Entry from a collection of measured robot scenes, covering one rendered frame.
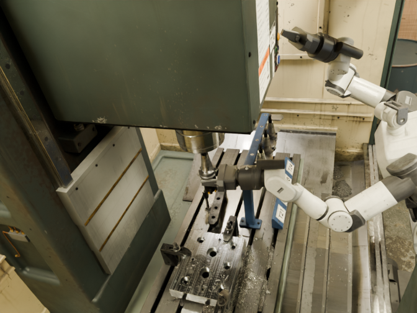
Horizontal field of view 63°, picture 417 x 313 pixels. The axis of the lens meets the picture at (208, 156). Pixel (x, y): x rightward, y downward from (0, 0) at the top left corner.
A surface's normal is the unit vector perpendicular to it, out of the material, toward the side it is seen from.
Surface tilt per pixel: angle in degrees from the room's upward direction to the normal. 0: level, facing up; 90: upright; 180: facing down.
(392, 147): 24
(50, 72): 90
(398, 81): 90
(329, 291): 8
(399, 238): 0
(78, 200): 90
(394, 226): 0
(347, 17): 90
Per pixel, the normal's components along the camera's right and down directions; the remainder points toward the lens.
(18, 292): 0.94, 0.08
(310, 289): -0.18, -0.69
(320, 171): -0.25, -0.47
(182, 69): -0.30, 0.62
